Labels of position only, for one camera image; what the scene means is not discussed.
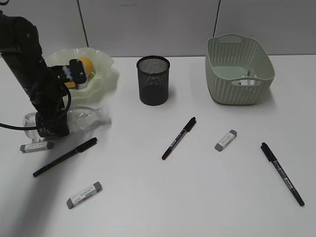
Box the black marker pen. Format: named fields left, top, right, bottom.
left=33, top=137, right=98, bottom=177
left=261, top=142, right=305, bottom=206
left=162, top=117, right=197, bottom=160

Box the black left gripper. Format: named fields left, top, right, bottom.
left=30, top=66, right=71, bottom=137

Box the black wall cable right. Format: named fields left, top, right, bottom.
left=212, top=0, right=221, bottom=38

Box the grey white eraser right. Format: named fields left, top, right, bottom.
left=214, top=129, right=237, bottom=152

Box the pale green wavy glass plate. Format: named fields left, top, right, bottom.
left=44, top=47, right=114, bottom=106

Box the black mesh pen holder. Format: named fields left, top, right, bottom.
left=136, top=55, right=170, bottom=106

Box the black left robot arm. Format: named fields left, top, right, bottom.
left=0, top=14, right=71, bottom=137

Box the grey white eraser front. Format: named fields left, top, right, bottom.
left=66, top=182, right=102, bottom=209

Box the clear plastic water bottle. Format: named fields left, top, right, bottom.
left=25, top=106, right=112, bottom=140

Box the pale green woven plastic basket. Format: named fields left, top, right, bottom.
left=205, top=34, right=275, bottom=105

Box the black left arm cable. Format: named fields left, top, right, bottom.
left=0, top=83, right=72, bottom=131

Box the grey white eraser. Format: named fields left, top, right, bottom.
left=20, top=141, right=54, bottom=153
left=214, top=129, right=237, bottom=152
left=66, top=182, right=102, bottom=209

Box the white waste paper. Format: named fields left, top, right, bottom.
left=237, top=69, right=257, bottom=86

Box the grey white eraser far left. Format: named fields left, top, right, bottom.
left=20, top=141, right=54, bottom=153

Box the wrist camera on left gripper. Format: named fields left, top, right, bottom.
left=49, top=58, right=89, bottom=90

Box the yellow mango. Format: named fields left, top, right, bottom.
left=65, top=57, right=93, bottom=89

